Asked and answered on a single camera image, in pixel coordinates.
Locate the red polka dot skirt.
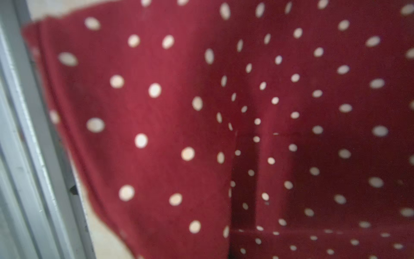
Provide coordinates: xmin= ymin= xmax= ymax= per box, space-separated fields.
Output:
xmin=22 ymin=1 xmax=414 ymax=259

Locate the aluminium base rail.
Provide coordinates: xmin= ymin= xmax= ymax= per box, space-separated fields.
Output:
xmin=1 ymin=1 xmax=96 ymax=259

